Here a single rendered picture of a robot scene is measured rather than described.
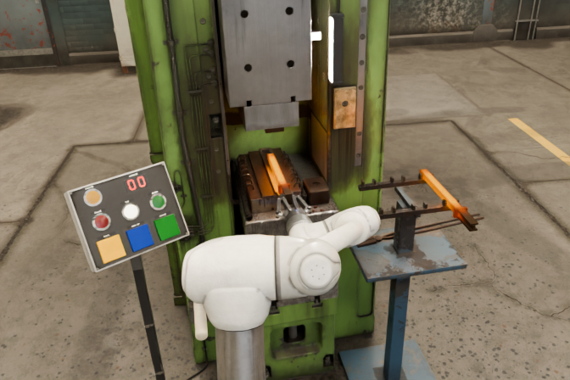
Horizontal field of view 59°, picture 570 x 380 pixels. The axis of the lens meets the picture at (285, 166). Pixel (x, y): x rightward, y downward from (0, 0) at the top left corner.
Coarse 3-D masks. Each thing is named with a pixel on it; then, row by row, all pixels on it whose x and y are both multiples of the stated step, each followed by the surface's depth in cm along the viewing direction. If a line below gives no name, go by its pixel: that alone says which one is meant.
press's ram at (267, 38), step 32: (224, 0) 163; (256, 0) 165; (288, 0) 167; (224, 32) 168; (256, 32) 170; (288, 32) 172; (320, 32) 194; (224, 64) 181; (256, 64) 175; (288, 64) 177; (256, 96) 180; (288, 96) 182
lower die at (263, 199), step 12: (252, 156) 231; (276, 156) 229; (252, 168) 222; (264, 168) 220; (252, 180) 212; (264, 180) 210; (288, 180) 209; (252, 192) 204; (264, 192) 201; (276, 192) 199; (252, 204) 199; (264, 204) 200; (276, 204) 201
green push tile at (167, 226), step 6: (168, 216) 178; (174, 216) 179; (156, 222) 176; (162, 222) 177; (168, 222) 178; (174, 222) 179; (156, 228) 176; (162, 228) 176; (168, 228) 178; (174, 228) 179; (162, 234) 176; (168, 234) 177; (174, 234) 178; (162, 240) 176
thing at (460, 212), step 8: (424, 176) 201; (432, 176) 199; (432, 184) 195; (440, 184) 193; (440, 192) 188; (448, 192) 188; (448, 200) 183; (456, 208) 177; (464, 208) 177; (456, 216) 177; (464, 216) 172; (464, 224) 173; (472, 224) 169
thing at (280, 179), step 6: (270, 156) 217; (270, 162) 213; (276, 162) 212; (276, 168) 207; (276, 174) 202; (276, 180) 202; (282, 180) 197; (282, 186) 190; (288, 186) 192; (288, 192) 186; (288, 198) 185
